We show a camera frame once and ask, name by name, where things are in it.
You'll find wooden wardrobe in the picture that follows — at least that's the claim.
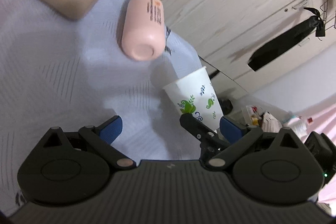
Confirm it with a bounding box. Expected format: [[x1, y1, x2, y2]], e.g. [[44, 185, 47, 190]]
[[162, 0, 335, 99]]

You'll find white floral paper cup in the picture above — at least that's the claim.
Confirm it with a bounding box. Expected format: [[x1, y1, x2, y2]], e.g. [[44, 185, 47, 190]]
[[163, 67, 223, 131]]

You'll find pink cup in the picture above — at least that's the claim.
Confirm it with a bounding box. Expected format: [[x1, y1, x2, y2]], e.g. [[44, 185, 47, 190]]
[[121, 0, 166, 61]]

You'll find white tablecloth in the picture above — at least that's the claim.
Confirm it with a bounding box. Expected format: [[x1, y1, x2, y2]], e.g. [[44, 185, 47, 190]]
[[1, 0, 202, 216]]

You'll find black ribbon bow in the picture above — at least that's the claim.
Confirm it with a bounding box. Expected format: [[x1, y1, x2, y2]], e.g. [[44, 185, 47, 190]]
[[248, 7, 325, 71]]

